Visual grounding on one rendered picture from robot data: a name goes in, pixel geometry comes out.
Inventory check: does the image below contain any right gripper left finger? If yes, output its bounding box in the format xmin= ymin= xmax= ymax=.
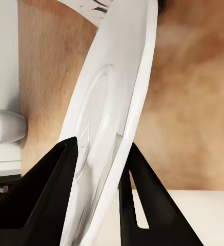
xmin=0 ymin=136 xmax=78 ymax=246

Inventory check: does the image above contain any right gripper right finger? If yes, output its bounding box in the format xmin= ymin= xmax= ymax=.
xmin=118 ymin=142 xmax=203 ymax=246

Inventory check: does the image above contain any coffee cup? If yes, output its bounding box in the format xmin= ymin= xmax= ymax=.
xmin=0 ymin=109 xmax=27 ymax=144

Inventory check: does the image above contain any saucer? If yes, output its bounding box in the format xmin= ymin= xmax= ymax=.
xmin=58 ymin=0 xmax=158 ymax=246

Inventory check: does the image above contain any bottle of coffee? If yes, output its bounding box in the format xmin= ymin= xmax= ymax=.
xmin=57 ymin=0 xmax=165 ymax=28

